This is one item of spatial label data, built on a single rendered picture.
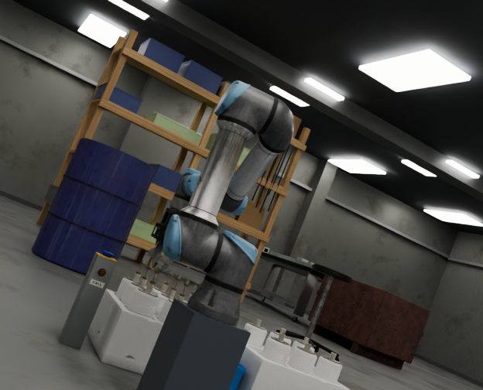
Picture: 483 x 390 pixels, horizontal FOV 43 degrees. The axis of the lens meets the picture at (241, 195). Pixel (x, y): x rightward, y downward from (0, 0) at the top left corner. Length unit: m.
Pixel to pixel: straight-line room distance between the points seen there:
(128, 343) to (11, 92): 9.61
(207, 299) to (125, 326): 0.47
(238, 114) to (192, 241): 0.37
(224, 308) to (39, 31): 10.25
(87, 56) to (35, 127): 1.60
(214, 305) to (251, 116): 0.53
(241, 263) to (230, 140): 0.34
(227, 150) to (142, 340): 0.75
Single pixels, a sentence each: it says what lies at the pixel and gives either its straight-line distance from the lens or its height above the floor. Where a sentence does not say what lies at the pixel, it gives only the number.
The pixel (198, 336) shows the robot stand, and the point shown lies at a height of 0.24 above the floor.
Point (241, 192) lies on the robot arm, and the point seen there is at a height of 0.68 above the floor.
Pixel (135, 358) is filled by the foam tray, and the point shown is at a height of 0.04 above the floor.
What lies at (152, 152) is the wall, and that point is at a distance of 11.81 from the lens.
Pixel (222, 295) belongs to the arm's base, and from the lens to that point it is 1.67.
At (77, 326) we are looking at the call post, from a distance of 2.14.
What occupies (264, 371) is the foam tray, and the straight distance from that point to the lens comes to 2.27.
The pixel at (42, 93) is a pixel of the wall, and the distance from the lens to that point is 11.51.
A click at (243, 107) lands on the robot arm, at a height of 0.87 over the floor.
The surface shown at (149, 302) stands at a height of 0.23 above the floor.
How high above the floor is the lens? 0.46
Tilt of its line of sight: 6 degrees up
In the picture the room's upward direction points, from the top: 22 degrees clockwise
